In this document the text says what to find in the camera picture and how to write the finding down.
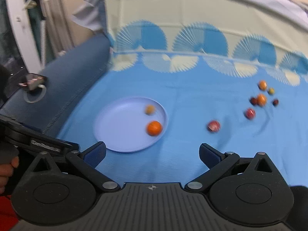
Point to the person's left hand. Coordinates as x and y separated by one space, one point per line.
6 178

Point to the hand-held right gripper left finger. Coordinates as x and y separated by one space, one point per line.
95 155

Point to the orange kumquat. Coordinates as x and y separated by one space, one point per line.
261 99
154 128
262 84

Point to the dark red jujube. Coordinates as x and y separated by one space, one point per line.
253 100
275 102

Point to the small yellow-green fruit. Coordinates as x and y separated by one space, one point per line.
271 91

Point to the blue fan-print cloth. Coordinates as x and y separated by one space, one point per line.
192 81

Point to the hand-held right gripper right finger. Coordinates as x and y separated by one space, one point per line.
209 157

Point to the red cloth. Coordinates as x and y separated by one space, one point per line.
7 214

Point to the small yellow-brown fruit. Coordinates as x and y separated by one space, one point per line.
150 109

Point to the white round frame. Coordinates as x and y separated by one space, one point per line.
20 26

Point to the light blue round plate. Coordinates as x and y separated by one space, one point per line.
120 130

